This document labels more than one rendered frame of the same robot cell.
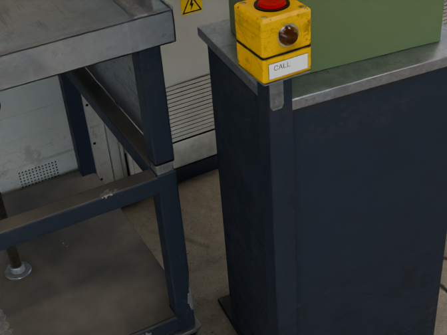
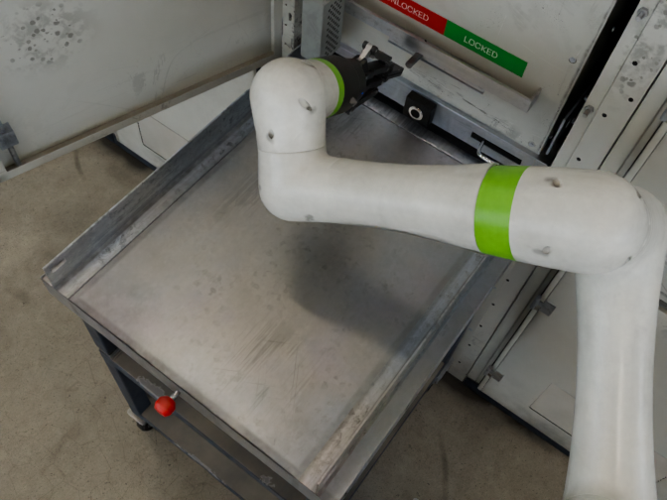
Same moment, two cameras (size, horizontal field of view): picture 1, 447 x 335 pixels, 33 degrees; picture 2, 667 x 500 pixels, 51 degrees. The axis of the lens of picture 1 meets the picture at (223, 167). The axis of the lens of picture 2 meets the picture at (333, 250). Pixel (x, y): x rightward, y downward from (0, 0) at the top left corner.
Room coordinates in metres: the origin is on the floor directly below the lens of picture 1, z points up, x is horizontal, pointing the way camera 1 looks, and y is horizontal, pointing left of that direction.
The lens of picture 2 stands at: (0.96, -0.09, 1.92)
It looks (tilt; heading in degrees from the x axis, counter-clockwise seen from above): 59 degrees down; 55
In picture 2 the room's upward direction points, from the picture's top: 8 degrees clockwise
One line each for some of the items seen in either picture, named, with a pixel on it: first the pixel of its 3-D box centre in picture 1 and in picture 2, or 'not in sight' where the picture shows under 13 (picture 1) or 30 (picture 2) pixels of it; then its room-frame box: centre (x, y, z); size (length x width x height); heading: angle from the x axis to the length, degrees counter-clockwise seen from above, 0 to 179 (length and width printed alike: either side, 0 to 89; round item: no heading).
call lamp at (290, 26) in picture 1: (290, 36); not in sight; (0.94, -0.11, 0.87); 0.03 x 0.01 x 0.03; 115
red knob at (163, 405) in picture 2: not in sight; (169, 402); (0.98, 0.33, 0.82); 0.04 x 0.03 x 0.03; 25
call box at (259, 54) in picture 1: (273, 37); not in sight; (0.99, -0.09, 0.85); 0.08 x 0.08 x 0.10; 25
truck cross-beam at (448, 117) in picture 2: not in sight; (429, 98); (1.67, 0.65, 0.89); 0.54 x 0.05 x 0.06; 115
